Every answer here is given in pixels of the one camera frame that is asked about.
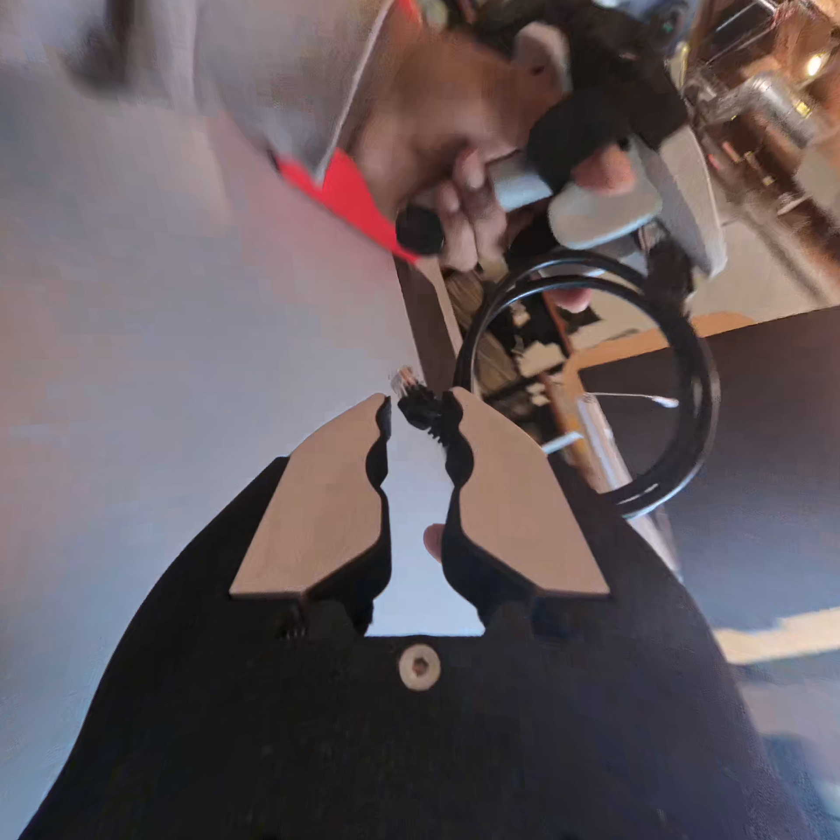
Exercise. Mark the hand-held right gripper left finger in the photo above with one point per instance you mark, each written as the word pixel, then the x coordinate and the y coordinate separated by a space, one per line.
pixel 315 518

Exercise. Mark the person's right hand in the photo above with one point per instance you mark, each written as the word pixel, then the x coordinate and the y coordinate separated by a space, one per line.
pixel 434 541

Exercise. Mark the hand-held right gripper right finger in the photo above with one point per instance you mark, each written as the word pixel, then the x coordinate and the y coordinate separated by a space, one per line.
pixel 525 518

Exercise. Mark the person's left hand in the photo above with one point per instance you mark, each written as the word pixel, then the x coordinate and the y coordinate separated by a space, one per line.
pixel 426 111

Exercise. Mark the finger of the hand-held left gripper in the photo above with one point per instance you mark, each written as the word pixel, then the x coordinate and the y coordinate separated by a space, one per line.
pixel 689 197
pixel 669 275

